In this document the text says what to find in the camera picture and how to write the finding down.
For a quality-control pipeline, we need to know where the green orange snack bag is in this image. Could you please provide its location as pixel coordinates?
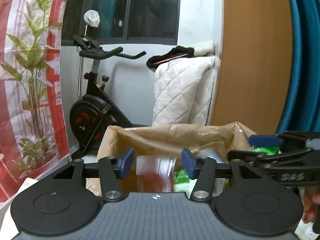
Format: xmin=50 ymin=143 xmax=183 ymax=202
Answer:
xmin=250 ymin=146 xmax=279 ymax=155

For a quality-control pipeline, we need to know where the green mooncake packet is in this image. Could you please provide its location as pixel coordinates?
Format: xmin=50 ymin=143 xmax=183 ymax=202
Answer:
xmin=174 ymin=169 xmax=197 ymax=195

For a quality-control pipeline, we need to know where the person right hand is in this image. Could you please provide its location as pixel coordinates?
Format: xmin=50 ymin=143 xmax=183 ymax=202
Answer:
xmin=302 ymin=186 xmax=319 ymax=223

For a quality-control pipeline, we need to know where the cardboard box with plastic liner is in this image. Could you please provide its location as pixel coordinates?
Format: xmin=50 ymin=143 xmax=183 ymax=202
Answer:
xmin=96 ymin=122 xmax=255 ymax=195

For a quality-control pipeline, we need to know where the teal curtain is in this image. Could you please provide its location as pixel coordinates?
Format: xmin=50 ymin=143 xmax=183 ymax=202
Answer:
xmin=277 ymin=0 xmax=319 ymax=133

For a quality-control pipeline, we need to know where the wooden headboard panel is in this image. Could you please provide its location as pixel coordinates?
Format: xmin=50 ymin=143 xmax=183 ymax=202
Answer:
xmin=212 ymin=0 xmax=293 ymax=134

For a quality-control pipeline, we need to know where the black exercise bike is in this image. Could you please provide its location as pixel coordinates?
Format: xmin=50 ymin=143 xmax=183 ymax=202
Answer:
xmin=69 ymin=34 xmax=146 ymax=160

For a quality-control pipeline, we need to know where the white quilted blanket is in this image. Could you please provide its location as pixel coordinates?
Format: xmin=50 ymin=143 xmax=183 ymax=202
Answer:
xmin=152 ymin=41 xmax=220 ymax=126

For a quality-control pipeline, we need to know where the red printed backdrop cloth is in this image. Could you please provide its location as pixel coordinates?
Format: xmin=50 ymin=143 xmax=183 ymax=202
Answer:
xmin=1 ymin=0 xmax=69 ymax=203

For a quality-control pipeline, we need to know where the black pink garment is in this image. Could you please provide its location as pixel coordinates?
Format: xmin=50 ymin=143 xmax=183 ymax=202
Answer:
xmin=146 ymin=46 xmax=195 ymax=69

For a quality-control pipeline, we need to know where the checked bunny tablecloth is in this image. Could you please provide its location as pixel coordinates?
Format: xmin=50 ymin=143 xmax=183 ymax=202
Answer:
xmin=1 ymin=178 xmax=38 ymax=240

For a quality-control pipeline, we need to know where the dark window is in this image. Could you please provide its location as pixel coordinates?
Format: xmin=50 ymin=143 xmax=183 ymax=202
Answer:
xmin=62 ymin=0 xmax=180 ymax=46

